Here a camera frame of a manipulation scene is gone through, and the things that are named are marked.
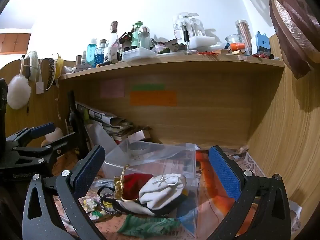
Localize clear labelled wine bottle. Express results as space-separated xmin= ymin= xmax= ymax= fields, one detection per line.
xmin=104 ymin=21 xmax=120 ymax=62

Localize yellow headband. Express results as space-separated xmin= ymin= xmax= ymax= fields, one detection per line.
xmin=56 ymin=54 xmax=65 ymax=76

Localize clear bottle with silver cap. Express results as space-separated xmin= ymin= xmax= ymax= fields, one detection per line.
xmin=138 ymin=26 xmax=151 ymax=50

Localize clear plastic box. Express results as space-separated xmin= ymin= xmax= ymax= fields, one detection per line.
xmin=103 ymin=139 xmax=197 ymax=182

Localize orange sticky note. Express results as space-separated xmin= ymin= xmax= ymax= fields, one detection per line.
xmin=130 ymin=91 xmax=177 ymax=107

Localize pale pink mug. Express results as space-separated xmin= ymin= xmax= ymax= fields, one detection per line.
xmin=41 ymin=127 xmax=63 ymax=147

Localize wooden desk shelf unit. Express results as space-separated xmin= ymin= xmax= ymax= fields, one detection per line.
xmin=0 ymin=32 xmax=320 ymax=235

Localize clear glass cup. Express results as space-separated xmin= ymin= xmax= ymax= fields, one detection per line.
xmin=225 ymin=34 xmax=245 ymax=51

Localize black hair tie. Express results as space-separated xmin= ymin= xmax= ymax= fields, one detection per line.
xmin=97 ymin=186 xmax=122 ymax=216

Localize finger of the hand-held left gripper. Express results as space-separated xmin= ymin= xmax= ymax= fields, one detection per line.
xmin=12 ymin=133 xmax=82 ymax=165
xmin=6 ymin=123 xmax=56 ymax=148

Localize floral scrunchie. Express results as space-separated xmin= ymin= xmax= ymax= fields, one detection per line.
xmin=83 ymin=195 xmax=106 ymax=221

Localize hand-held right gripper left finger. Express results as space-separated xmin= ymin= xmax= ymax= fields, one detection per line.
xmin=22 ymin=145 xmax=105 ymax=240

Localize white lidded plastic container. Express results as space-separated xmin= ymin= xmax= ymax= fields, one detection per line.
xmin=121 ymin=47 xmax=158 ymax=61

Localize blue plastic block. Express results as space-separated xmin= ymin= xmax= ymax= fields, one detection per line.
xmin=251 ymin=31 xmax=272 ymax=56

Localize pink sticky note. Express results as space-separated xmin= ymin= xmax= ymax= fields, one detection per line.
xmin=100 ymin=78 xmax=125 ymax=98

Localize pink curtain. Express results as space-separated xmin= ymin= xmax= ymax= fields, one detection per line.
xmin=229 ymin=0 xmax=320 ymax=80

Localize gold ribbon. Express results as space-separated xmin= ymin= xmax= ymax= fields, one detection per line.
xmin=113 ymin=164 xmax=131 ymax=201

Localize small cardboard box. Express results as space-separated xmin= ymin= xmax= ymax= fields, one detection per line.
xmin=127 ymin=127 xmax=152 ymax=142

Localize clear tape roll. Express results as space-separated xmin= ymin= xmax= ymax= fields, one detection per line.
xmin=129 ymin=142 xmax=151 ymax=153

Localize green cloth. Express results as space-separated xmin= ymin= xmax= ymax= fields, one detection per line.
xmin=117 ymin=214 xmax=181 ymax=238

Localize glass bottle with blue beads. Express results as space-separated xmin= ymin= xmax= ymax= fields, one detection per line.
xmin=96 ymin=39 xmax=108 ymax=66

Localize clear tube of copper sticks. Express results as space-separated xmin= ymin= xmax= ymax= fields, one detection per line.
xmin=235 ymin=19 xmax=252 ymax=56

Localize red velvet pouch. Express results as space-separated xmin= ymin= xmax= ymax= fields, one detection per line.
xmin=123 ymin=173 xmax=155 ymax=201

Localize white charging cable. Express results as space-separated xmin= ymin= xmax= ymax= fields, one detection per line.
xmin=55 ymin=79 xmax=62 ymax=120

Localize white drawstring pouch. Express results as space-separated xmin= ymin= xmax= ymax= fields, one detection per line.
xmin=138 ymin=173 xmax=187 ymax=211

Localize white fluffy pompom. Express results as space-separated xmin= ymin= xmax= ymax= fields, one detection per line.
xmin=7 ymin=74 xmax=32 ymax=110

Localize brown padded panel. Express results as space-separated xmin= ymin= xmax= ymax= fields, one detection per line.
xmin=0 ymin=28 xmax=32 ymax=56

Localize vintage newspaper print cover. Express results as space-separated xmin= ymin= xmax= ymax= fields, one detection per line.
xmin=56 ymin=149 xmax=303 ymax=240

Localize white fluffy headband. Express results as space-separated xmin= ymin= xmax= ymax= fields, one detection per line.
xmin=24 ymin=51 xmax=41 ymax=81

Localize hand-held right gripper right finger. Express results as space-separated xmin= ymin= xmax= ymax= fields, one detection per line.
xmin=208 ymin=145 xmax=292 ymax=240

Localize blue mouthwash bottle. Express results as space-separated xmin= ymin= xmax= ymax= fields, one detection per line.
xmin=87 ymin=38 xmax=98 ymax=65

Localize black beaded headband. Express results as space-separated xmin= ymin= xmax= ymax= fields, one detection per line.
xmin=44 ymin=57 xmax=56 ymax=90

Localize green sticky note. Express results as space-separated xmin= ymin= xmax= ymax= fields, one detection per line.
xmin=132 ymin=83 xmax=166 ymax=91

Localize stack of newspapers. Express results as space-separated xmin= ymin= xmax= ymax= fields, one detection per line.
xmin=75 ymin=102 xmax=136 ymax=143

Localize mint green pump bottle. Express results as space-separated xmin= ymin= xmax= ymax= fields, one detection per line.
xmin=131 ymin=20 xmax=143 ymax=50

